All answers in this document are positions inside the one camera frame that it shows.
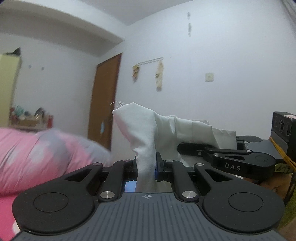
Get black camera box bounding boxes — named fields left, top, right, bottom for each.
left=271, top=111, right=296, bottom=162

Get pink grey rolled duvet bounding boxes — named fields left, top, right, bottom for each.
left=1, top=128, right=111, bottom=196

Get brown wooden door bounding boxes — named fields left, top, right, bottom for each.
left=88, top=54, right=121, bottom=150

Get wall switch plate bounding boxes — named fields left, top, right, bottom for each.
left=205, top=73, right=214, bottom=82

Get white cloth garment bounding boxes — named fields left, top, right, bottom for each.
left=112, top=102, right=237, bottom=193

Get pink floral bed blanket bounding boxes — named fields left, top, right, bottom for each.
left=0, top=194, right=20, bottom=240

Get cluttered shelf items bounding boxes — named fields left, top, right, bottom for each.
left=9, top=106, right=54, bottom=132

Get yellow green wardrobe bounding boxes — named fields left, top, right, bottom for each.
left=0, top=48, right=22, bottom=128

